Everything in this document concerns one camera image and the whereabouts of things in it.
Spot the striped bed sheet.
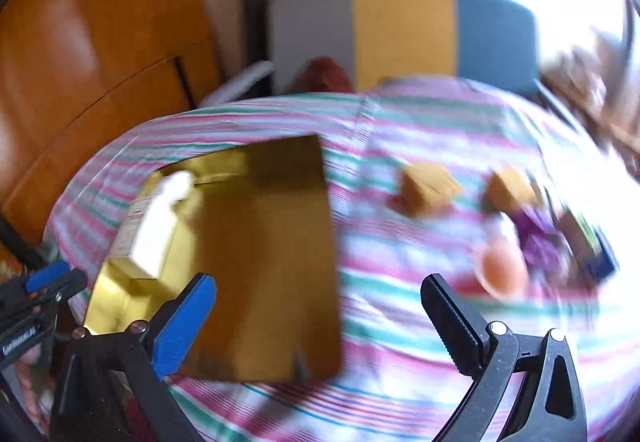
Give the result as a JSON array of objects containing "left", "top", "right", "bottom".
[{"left": 44, "top": 77, "right": 639, "bottom": 441}]

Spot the yellow sponge block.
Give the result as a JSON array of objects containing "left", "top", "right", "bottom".
[
  {"left": 400, "top": 162, "right": 463, "bottom": 218},
  {"left": 485, "top": 167, "right": 539, "bottom": 214}
]

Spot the blue Tempo tissue pack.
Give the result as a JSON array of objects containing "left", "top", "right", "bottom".
[{"left": 585, "top": 230, "right": 620, "bottom": 285}]

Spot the orange round cup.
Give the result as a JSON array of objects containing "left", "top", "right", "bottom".
[{"left": 475, "top": 235, "right": 529, "bottom": 301}]

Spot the cream carton box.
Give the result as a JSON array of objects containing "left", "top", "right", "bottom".
[{"left": 107, "top": 170, "right": 195, "bottom": 280}]

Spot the wooden wardrobe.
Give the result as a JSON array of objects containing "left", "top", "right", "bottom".
[{"left": 1, "top": 0, "right": 221, "bottom": 244}]

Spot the purple packet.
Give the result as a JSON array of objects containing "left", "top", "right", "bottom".
[
  {"left": 511, "top": 206, "right": 556, "bottom": 244},
  {"left": 522, "top": 235, "right": 570, "bottom": 274}
]

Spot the grey yellow blue chair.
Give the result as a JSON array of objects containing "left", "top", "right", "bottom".
[{"left": 199, "top": 0, "right": 576, "bottom": 108}]

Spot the dark red cushion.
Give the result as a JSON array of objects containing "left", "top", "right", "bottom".
[{"left": 292, "top": 56, "right": 356, "bottom": 93}]

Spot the gold tray box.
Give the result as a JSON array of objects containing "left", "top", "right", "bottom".
[{"left": 85, "top": 135, "right": 342, "bottom": 382}]

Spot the green carton box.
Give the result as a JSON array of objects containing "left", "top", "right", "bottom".
[{"left": 558, "top": 209, "right": 601, "bottom": 261}]

